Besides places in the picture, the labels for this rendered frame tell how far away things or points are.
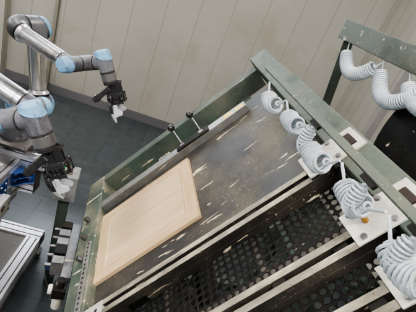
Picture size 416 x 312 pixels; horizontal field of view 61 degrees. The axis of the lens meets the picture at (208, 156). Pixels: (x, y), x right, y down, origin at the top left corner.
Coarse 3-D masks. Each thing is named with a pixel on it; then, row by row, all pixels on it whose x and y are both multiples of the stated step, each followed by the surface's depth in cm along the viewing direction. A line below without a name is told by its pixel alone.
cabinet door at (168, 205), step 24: (144, 192) 177; (168, 192) 164; (192, 192) 152; (120, 216) 176; (144, 216) 162; (168, 216) 151; (192, 216) 141; (120, 240) 161; (144, 240) 149; (96, 264) 158; (120, 264) 147
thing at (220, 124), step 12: (240, 108) 173; (216, 120) 179; (228, 120) 175; (216, 132) 177; (192, 144) 179; (168, 156) 184; (180, 156) 181; (156, 168) 183; (132, 180) 189; (144, 180) 186; (120, 192) 189; (132, 192) 188; (108, 204) 190
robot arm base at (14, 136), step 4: (0, 132) 189; (4, 132) 188; (8, 132) 188; (12, 132) 188; (16, 132) 189; (20, 132) 191; (24, 132) 192; (0, 136) 190; (4, 136) 188; (8, 136) 188; (12, 136) 188; (16, 136) 189; (20, 136) 192; (24, 136) 192; (28, 136) 196; (8, 140) 189; (12, 140) 189; (16, 140) 190; (20, 140) 191; (24, 140) 193
